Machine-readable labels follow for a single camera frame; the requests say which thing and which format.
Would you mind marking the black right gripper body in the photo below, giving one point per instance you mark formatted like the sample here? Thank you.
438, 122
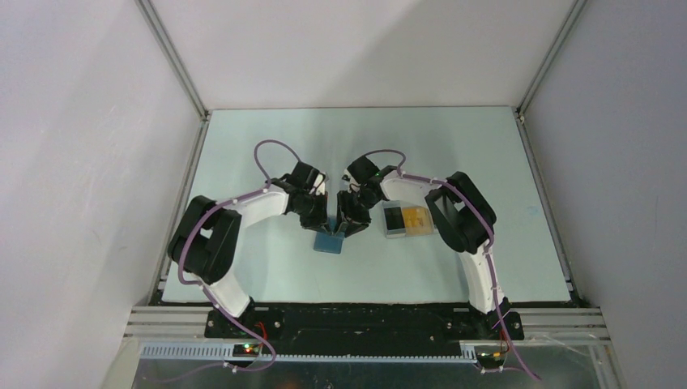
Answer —
356, 204

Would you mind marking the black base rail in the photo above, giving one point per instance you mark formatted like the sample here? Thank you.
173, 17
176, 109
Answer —
367, 330

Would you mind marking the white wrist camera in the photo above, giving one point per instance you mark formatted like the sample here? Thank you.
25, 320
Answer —
320, 184
348, 178

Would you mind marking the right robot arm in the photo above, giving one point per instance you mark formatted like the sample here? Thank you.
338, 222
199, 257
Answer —
463, 217

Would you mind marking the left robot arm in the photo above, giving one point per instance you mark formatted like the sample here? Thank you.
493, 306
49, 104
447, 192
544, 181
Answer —
205, 241

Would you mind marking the blue leather card holder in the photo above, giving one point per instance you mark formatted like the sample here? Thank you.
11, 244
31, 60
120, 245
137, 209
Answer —
329, 242

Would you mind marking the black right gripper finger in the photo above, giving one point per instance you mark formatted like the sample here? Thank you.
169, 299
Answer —
354, 226
341, 224

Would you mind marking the black credit card stack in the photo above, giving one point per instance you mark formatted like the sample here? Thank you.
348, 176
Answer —
393, 221

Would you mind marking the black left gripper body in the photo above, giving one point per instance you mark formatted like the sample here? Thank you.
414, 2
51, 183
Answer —
313, 204

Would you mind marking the clear acrylic card tray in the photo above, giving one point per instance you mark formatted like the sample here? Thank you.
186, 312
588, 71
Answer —
402, 205

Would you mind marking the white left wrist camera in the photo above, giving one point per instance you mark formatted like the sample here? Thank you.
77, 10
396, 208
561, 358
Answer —
320, 184

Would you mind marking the gold credit card stack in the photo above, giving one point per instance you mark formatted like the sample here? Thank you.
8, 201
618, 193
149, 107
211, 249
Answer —
418, 221

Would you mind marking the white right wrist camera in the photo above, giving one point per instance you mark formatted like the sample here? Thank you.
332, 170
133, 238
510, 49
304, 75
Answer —
348, 178

